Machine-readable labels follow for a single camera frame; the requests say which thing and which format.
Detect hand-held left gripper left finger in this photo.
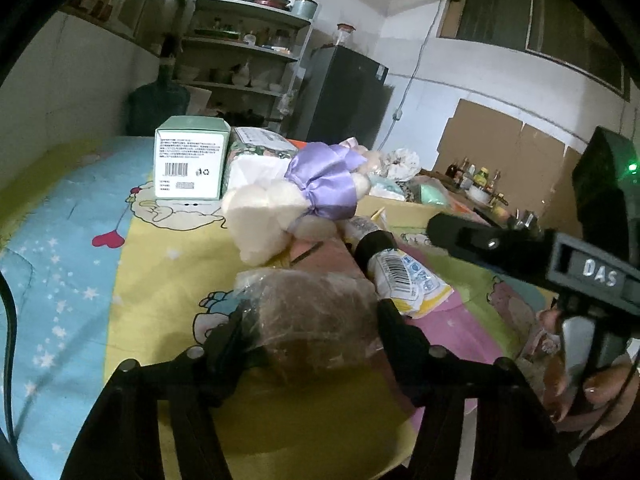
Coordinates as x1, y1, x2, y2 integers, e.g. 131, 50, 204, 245
60, 305, 273, 480

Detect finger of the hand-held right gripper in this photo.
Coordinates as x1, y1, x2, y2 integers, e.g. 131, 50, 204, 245
426, 211, 557, 282

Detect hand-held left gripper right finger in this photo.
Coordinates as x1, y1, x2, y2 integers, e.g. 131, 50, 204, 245
375, 299, 576, 480

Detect mint green plush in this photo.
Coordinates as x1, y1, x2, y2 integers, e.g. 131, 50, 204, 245
417, 182, 451, 206

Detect brown plush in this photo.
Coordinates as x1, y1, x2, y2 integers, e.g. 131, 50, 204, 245
235, 269, 383, 386

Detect person's right hand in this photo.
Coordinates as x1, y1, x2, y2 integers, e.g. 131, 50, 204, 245
537, 307, 640, 435

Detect yellow white packet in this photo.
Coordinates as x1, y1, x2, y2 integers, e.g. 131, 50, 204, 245
372, 250, 453, 318

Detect cluster of condiment bottles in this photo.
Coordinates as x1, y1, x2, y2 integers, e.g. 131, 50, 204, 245
445, 157, 511, 211

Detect brown cardboard sheet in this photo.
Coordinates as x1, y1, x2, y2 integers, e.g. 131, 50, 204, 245
432, 99, 586, 191

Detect crumpled plastic bags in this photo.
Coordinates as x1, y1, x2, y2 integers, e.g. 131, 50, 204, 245
382, 149, 421, 181

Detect cream plush toy purple bow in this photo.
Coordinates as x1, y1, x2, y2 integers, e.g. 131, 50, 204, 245
221, 142, 371, 266

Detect green cardboard box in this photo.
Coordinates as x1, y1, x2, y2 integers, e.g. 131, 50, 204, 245
152, 115, 231, 200

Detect cartoon printed blanket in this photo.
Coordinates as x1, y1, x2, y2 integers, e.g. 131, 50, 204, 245
0, 135, 556, 480

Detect dark refrigerator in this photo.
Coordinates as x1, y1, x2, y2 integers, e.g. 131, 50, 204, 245
292, 45, 390, 151

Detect green white tissue pack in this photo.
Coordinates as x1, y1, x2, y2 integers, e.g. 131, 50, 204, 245
225, 126, 301, 191

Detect blue water jug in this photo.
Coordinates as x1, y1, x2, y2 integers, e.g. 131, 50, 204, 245
130, 62, 193, 136

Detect grey metal shelf rack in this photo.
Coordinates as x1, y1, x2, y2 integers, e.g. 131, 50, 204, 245
175, 0, 316, 126

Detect glass door cabinet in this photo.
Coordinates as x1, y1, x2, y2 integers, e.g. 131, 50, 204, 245
65, 0, 186, 56

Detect wall window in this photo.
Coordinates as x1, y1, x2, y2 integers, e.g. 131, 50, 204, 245
440, 0, 631, 101

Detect black cable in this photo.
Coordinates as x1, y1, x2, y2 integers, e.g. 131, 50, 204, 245
0, 272, 21, 441

